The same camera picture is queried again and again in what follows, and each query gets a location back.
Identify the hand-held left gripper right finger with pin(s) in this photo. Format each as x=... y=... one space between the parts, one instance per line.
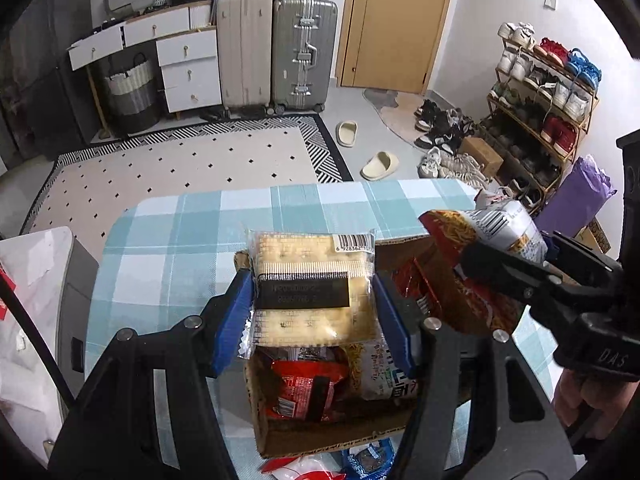
x=395 y=320

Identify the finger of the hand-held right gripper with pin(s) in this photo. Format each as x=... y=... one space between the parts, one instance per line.
x=580 y=255
x=505 y=265

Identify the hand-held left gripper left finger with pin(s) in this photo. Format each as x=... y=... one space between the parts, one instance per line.
x=232 y=320

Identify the red white noodle snack packet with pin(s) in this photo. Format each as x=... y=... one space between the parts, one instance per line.
x=500 y=225

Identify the red black snack packet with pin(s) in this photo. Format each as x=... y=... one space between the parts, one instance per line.
x=295 y=380

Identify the clear cracker packet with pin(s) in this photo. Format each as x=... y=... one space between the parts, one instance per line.
x=300 y=255

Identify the brown cardboard box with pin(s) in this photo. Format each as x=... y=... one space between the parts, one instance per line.
x=325 y=435

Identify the person's right hand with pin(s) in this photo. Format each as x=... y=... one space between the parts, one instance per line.
x=575 y=400

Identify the brown paper carton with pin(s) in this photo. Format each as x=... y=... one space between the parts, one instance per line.
x=597 y=235

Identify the purple bag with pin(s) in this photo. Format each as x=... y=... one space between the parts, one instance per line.
x=575 y=200

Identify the white reddish snack packet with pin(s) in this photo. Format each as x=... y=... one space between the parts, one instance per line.
x=492 y=196

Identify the small cardboard box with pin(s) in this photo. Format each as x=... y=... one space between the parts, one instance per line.
x=482 y=155

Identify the rows of assorted shoes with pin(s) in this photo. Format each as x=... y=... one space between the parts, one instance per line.
x=557 y=132

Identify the blue snack packet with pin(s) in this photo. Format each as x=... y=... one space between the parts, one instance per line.
x=370 y=462

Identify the wooden shoe rack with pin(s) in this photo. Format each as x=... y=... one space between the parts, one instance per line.
x=591 y=110

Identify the scattered pile of sneakers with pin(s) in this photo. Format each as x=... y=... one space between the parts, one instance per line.
x=440 y=130

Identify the beige slipper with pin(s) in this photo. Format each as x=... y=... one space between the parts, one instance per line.
x=380 y=165
x=347 y=132

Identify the grey side table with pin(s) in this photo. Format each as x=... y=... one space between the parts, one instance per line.
x=80 y=280

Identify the black white patterned rug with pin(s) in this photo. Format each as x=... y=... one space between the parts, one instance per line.
x=175 y=170

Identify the red white plastic packet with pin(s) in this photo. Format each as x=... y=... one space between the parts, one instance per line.
x=300 y=471

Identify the grey door mat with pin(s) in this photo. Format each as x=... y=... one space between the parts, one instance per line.
x=390 y=105

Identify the white crumpled plastic sheet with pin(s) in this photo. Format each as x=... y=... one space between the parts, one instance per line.
x=30 y=310

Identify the grey white laundry basket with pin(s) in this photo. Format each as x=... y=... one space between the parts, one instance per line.
x=130 y=95

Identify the white drawer cabinet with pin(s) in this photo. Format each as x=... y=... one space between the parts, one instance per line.
x=187 y=75

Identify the wooden door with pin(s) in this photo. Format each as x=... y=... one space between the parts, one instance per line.
x=395 y=25

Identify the beige suitcase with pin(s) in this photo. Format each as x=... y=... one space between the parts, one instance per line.
x=245 y=50

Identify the silver suitcase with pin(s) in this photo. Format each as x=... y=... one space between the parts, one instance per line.
x=300 y=50

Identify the dark cabinet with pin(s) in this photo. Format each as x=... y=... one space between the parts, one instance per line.
x=45 y=85

